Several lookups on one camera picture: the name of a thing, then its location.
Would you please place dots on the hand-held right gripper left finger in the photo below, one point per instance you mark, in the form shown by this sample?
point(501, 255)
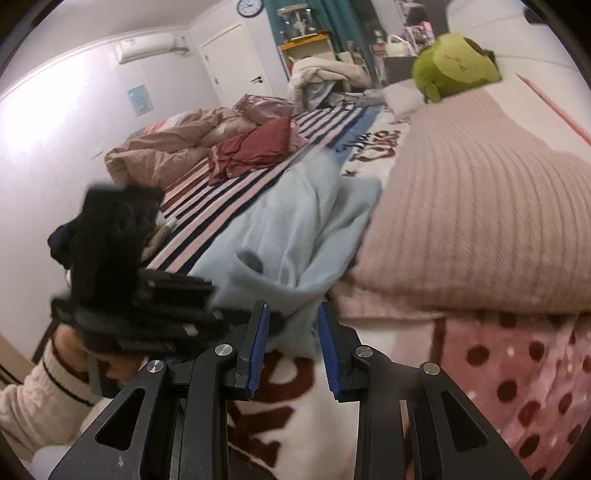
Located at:
point(258, 350)

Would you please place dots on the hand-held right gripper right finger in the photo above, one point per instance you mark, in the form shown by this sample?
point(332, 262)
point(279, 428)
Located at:
point(328, 350)

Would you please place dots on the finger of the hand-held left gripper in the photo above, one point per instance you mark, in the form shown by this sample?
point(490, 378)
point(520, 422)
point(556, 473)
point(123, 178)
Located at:
point(184, 288)
point(138, 330)

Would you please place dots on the light blue garment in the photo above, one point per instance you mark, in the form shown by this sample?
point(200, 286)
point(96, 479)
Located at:
point(286, 240)

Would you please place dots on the person's left hand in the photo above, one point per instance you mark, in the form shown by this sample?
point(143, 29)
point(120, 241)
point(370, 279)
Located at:
point(69, 346)

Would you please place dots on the beige cloth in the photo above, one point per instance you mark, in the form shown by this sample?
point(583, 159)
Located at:
point(159, 230)

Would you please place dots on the navy cloth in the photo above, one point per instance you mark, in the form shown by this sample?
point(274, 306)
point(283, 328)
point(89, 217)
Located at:
point(60, 244)

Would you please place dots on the pink comforter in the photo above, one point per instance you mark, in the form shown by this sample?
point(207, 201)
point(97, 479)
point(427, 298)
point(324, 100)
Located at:
point(161, 147)

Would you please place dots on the dark red garment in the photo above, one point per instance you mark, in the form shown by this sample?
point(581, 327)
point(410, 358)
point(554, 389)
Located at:
point(254, 147)

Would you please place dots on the white air conditioner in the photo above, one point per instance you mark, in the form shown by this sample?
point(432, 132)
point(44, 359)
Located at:
point(147, 46)

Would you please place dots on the pink satin bag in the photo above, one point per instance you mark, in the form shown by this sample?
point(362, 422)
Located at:
point(263, 106)

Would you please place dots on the pink striped pillow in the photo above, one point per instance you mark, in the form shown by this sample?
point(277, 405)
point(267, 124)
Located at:
point(471, 207)

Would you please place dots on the white door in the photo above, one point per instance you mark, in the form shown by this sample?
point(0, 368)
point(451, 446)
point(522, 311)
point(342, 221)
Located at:
point(231, 60)

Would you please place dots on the white duvet pile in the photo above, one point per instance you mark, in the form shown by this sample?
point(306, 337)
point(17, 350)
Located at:
point(323, 76)

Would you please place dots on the white pillow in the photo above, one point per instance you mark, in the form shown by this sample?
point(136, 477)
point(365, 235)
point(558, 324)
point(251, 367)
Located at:
point(401, 99)

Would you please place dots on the yellow shelf unit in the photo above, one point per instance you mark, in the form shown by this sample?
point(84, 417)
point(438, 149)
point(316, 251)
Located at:
point(307, 44)

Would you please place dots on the glass display case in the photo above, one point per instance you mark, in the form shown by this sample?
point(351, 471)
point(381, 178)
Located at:
point(298, 21)

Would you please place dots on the dark desk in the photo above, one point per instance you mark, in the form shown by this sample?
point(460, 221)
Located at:
point(397, 69)

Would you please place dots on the teal curtain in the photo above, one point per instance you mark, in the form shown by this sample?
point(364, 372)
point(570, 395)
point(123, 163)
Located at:
point(334, 18)

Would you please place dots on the white handbag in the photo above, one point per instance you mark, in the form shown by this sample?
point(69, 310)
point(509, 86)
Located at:
point(399, 46)

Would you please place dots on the green plush toy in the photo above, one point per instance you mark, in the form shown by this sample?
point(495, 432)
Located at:
point(455, 62)

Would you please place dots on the white headboard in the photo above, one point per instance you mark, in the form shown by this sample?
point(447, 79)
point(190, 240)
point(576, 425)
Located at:
point(508, 27)

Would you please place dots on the small blue wall poster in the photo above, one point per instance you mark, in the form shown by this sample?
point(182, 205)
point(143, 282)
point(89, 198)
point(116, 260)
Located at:
point(139, 100)

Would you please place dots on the round wall clock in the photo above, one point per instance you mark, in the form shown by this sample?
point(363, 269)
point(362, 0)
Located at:
point(249, 7)

